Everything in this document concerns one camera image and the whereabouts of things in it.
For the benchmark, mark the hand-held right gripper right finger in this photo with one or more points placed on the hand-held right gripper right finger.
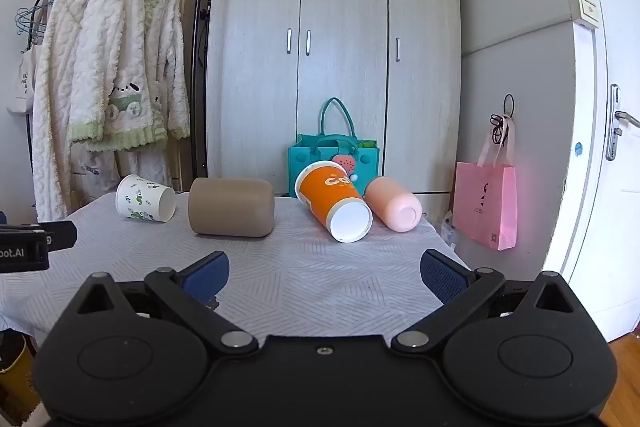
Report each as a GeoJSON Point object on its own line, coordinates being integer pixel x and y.
{"type": "Point", "coordinates": [442, 279]}

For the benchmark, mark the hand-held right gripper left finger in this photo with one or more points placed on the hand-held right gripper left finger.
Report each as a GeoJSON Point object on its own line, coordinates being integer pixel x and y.
{"type": "Point", "coordinates": [202, 278]}

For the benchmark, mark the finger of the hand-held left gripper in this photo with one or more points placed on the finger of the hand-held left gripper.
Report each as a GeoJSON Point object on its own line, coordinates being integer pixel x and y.
{"type": "Point", "coordinates": [60, 234]}

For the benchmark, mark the orange paper cup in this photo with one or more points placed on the orange paper cup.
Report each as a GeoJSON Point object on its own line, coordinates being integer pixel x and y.
{"type": "Point", "coordinates": [327, 194]}

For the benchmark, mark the beige cup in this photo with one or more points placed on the beige cup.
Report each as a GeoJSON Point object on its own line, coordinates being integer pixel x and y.
{"type": "Point", "coordinates": [230, 207]}

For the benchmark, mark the white green-print paper cup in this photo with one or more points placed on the white green-print paper cup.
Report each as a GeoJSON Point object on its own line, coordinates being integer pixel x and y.
{"type": "Point", "coordinates": [140, 199]}

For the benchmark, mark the pink cup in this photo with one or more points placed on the pink cup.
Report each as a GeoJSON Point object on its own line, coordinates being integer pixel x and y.
{"type": "Point", "coordinates": [392, 204]}

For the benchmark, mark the clear plastic bag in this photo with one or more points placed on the clear plastic bag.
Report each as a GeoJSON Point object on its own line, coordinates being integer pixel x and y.
{"type": "Point", "coordinates": [447, 227]}

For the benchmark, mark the pink paper bag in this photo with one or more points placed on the pink paper bag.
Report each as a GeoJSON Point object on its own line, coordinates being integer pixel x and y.
{"type": "Point", "coordinates": [487, 204]}

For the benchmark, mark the yellow container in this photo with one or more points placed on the yellow container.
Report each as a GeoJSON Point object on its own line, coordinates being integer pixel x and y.
{"type": "Point", "coordinates": [12, 367]}

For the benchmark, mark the plain white fluffy robe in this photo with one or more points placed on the plain white fluffy robe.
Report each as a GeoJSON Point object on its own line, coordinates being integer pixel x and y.
{"type": "Point", "coordinates": [52, 107]}

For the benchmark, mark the teal tote bag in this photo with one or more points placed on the teal tote bag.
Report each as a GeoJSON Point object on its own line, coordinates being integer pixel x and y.
{"type": "Point", "coordinates": [305, 159]}

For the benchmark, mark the white cloth tote bag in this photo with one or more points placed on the white cloth tote bag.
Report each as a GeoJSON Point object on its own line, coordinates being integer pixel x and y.
{"type": "Point", "coordinates": [20, 82]}

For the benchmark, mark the white door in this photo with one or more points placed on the white door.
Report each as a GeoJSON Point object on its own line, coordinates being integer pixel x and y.
{"type": "Point", "coordinates": [600, 217]}

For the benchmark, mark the white green-trim fluffy robe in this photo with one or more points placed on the white green-trim fluffy robe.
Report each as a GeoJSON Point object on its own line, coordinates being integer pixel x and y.
{"type": "Point", "coordinates": [125, 57]}

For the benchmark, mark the light wooden wardrobe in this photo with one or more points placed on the light wooden wardrobe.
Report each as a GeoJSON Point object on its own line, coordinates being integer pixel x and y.
{"type": "Point", "coordinates": [345, 57]}

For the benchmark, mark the beige wall switch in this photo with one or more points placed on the beige wall switch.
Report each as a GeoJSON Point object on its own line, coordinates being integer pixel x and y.
{"type": "Point", "coordinates": [585, 9]}

